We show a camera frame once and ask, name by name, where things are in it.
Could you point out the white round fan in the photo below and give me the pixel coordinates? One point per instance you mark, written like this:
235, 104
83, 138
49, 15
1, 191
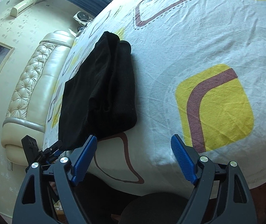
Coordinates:
82, 17

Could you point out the cream padded headboard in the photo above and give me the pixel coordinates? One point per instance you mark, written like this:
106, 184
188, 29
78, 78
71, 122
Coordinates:
37, 84

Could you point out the patterned white bed sheet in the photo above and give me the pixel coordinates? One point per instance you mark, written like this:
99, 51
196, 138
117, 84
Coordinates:
193, 63

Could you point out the black pants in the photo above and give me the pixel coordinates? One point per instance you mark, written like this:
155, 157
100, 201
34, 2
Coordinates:
100, 91

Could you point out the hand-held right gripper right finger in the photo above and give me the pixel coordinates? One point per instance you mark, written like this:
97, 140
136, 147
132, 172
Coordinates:
183, 161

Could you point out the white wall outlet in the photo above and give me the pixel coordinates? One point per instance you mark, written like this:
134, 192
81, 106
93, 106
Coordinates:
9, 165

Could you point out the cream wall air conditioner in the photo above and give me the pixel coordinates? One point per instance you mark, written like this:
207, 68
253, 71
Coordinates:
22, 5

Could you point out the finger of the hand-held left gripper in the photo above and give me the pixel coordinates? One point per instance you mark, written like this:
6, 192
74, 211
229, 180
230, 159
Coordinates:
55, 155
53, 147

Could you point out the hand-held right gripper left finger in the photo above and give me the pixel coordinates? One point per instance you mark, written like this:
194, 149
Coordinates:
84, 161

